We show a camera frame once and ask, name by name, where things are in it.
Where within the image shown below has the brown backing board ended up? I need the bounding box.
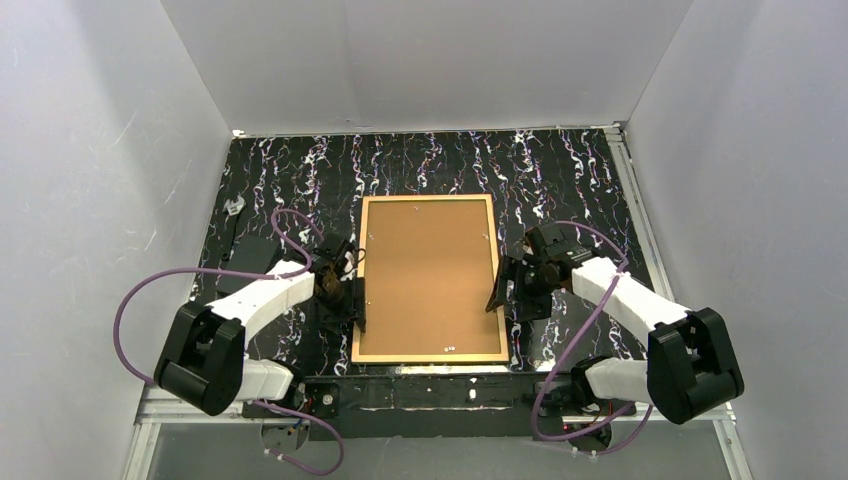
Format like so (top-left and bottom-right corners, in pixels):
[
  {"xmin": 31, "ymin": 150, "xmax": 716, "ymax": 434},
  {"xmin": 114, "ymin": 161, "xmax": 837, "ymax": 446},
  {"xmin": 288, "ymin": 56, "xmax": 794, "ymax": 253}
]
[{"xmin": 358, "ymin": 200, "xmax": 502, "ymax": 358}]

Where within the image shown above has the green picture frame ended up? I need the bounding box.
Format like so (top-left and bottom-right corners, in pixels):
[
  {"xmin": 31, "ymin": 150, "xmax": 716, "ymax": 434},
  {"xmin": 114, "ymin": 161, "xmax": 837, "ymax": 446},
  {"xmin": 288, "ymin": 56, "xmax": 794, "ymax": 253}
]
[{"xmin": 350, "ymin": 194, "xmax": 511, "ymax": 366}]

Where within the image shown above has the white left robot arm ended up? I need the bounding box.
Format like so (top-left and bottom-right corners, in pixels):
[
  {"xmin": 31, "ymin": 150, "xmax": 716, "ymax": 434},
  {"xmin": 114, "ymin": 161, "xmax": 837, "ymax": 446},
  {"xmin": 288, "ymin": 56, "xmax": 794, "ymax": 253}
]
[{"xmin": 153, "ymin": 234, "xmax": 366, "ymax": 416}]

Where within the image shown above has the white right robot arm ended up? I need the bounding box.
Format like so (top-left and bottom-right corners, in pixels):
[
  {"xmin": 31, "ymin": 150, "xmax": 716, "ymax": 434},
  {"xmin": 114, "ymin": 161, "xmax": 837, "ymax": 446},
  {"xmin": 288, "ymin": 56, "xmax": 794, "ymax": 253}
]
[{"xmin": 486, "ymin": 221, "xmax": 745, "ymax": 425}]

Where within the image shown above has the black flat stand plate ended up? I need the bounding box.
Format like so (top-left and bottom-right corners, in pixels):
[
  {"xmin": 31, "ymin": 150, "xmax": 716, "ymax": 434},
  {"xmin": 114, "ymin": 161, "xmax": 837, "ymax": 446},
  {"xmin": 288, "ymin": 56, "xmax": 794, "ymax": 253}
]
[{"xmin": 216, "ymin": 235, "xmax": 282, "ymax": 299}]

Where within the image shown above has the small silver clip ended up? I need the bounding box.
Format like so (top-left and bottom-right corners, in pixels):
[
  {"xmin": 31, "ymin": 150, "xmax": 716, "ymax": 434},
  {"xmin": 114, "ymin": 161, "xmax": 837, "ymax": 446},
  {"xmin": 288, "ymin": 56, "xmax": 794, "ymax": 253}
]
[{"xmin": 224, "ymin": 196, "xmax": 245, "ymax": 217}]

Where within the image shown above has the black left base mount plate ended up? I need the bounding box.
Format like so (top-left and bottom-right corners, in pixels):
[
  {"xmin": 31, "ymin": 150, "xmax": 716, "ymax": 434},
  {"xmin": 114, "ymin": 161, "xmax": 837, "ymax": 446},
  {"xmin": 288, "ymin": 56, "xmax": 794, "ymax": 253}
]
[{"xmin": 261, "ymin": 376, "xmax": 342, "ymax": 419}]

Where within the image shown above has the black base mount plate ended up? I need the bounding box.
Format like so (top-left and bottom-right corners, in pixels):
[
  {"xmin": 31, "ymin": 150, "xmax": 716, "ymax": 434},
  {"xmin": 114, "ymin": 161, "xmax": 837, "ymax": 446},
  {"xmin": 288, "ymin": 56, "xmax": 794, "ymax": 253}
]
[
  {"xmin": 261, "ymin": 376, "xmax": 342, "ymax": 419},
  {"xmin": 530, "ymin": 377, "xmax": 627, "ymax": 418}
]

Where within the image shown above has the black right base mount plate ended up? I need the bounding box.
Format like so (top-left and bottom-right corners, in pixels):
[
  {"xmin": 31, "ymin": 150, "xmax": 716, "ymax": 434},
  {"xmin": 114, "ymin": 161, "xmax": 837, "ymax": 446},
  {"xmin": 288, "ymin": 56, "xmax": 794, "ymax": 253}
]
[{"xmin": 530, "ymin": 377, "xmax": 627, "ymax": 418}]

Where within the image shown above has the aluminium rail frame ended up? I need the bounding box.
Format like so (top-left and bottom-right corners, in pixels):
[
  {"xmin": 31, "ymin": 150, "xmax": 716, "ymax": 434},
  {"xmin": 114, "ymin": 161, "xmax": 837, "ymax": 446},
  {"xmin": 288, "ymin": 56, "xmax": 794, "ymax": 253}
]
[{"xmin": 125, "ymin": 377, "xmax": 752, "ymax": 479}]

